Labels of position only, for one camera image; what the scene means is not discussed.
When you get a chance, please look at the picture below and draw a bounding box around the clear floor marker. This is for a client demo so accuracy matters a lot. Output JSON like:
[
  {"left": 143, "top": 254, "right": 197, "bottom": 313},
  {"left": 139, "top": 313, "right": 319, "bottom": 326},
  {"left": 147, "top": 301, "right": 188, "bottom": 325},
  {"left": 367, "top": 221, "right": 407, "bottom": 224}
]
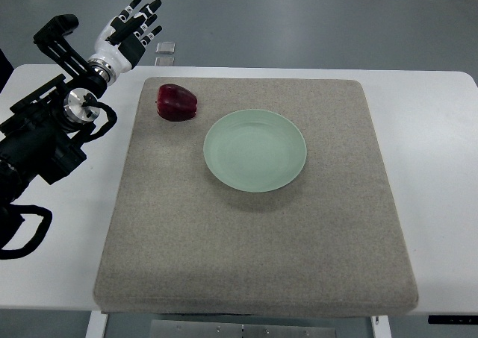
[
  {"left": 155, "top": 42, "right": 176, "bottom": 54},
  {"left": 155, "top": 56, "right": 175, "bottom": 66}
]

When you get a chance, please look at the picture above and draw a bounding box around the pale green plate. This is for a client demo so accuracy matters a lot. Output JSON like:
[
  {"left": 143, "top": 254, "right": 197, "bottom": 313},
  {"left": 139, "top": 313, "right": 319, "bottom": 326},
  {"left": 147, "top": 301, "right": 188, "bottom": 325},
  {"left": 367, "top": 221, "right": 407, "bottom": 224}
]
[{"left": 203, "top": 109, "right": 307, "bottom": 193}]

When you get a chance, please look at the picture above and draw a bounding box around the white table leg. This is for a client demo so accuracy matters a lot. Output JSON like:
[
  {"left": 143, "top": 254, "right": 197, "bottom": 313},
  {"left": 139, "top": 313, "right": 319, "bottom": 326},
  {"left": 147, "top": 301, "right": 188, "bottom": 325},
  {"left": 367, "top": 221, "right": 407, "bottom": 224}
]
[{"left": 85, "top": 311, "right": 108, "bottom": 338}]

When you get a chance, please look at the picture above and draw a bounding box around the upper clear floor marker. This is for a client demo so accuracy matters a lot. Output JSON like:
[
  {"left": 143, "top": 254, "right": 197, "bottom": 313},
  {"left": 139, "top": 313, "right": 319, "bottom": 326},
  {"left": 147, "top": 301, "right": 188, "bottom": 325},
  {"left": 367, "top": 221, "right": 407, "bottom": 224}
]
[{"left": 155, "top": 42, "right": 176, "bottom": 54}]

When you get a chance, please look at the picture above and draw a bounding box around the black table control panel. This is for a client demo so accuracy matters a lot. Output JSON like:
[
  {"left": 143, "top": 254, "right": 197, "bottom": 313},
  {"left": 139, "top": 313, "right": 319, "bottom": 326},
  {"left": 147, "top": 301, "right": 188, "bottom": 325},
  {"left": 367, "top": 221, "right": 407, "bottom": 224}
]
[{"left": 428, "top": 315, "right": 478, "bottom": 325}]

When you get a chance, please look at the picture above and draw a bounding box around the red apple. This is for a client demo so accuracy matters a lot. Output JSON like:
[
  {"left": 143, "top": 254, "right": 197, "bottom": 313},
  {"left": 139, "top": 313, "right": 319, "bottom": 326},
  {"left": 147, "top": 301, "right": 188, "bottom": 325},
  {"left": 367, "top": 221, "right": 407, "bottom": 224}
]
[{"left": 156, "top": 84, "right": 198, "bottom": 122}]

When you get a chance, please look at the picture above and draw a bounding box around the lower clear floor marker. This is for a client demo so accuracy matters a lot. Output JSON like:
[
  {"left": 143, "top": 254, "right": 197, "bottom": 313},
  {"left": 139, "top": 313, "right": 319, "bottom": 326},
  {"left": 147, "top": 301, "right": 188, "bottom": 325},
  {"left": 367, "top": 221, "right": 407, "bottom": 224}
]
[{"left": 155, "top": 56, "right": 175, "bottom": 66}]

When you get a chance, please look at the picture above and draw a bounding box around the metal table base plate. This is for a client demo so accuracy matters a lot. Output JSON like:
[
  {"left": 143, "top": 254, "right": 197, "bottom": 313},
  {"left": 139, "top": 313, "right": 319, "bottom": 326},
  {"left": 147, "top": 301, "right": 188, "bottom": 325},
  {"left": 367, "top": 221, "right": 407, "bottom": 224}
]
[{"left": 149, "top": 320, "right": 336, "bottom": 338}]

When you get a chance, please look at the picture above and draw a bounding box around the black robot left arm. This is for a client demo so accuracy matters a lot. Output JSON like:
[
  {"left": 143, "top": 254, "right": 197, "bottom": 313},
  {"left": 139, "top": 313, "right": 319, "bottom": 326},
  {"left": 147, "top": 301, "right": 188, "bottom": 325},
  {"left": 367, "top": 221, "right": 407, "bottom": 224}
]
[{"left": 1, "top": 14, "right": 117, "bottom": 260}]

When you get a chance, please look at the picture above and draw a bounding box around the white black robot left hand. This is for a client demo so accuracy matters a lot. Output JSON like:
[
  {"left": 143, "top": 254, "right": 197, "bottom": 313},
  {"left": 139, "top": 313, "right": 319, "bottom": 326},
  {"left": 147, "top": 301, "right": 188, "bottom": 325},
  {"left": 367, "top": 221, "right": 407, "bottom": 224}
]
[{"left": 87, "top": 0, "right": 162, "bottom": 86}]

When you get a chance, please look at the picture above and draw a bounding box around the beige felt mat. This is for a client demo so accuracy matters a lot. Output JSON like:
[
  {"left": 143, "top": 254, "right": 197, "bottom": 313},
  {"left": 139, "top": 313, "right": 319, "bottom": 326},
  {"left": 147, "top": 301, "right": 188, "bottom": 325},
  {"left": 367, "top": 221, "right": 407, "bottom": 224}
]
[{"left": 93, "top": 78, "right": 419, "bottom": 318}]

